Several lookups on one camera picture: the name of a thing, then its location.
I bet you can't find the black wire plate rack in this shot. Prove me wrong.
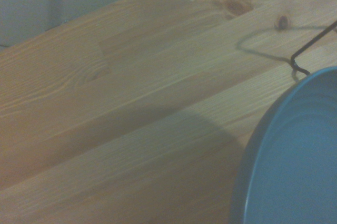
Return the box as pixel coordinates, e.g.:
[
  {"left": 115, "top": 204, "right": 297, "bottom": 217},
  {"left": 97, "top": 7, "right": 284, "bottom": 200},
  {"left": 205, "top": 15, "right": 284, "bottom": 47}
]
[{"left": 290, "top": 19, "right": 337, "bottom": 76}]

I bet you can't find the teal round plate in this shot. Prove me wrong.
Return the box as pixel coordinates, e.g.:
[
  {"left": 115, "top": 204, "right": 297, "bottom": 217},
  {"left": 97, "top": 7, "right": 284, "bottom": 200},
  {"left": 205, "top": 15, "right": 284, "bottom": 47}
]
[{"left": 231, "top": 66, "right": 337, "bottom": 224}]

